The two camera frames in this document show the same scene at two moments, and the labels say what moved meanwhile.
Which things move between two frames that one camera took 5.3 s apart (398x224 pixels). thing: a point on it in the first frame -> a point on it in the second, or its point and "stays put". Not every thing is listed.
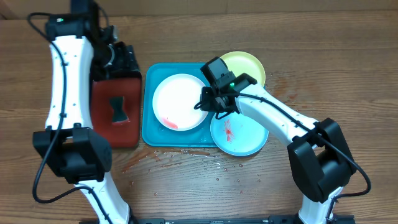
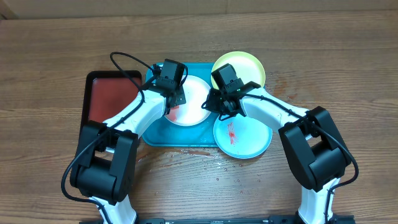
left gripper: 128,61 -> 182,98
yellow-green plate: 241,62 stays put
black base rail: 263,219 stays put
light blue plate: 237,135 stays put
